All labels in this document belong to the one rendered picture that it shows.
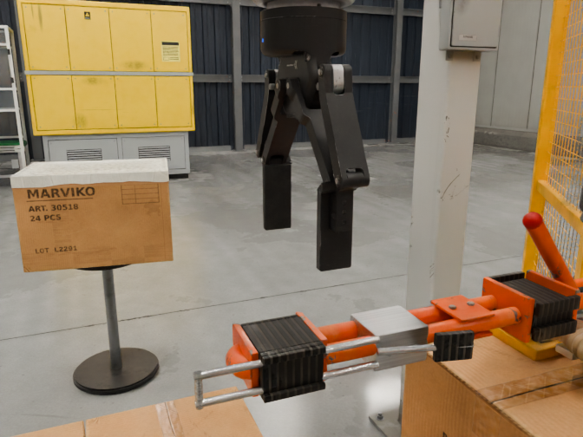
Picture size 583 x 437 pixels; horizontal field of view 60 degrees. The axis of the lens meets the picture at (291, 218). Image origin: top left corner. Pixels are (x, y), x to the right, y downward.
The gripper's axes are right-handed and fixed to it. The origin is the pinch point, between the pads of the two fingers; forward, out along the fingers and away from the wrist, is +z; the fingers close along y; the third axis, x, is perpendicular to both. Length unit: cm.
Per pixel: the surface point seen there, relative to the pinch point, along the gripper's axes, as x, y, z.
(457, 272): -103, 94, 51
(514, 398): -31.9, 1.2, 26.8
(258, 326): 2.8, 5.4, 11.7
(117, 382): 14, 181, 119
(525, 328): -29.7, -1.1, 15.0
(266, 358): 4.2, -1.2, 11.7
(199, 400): 10.8, -0.6, 15.0
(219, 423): -6, 65, 67
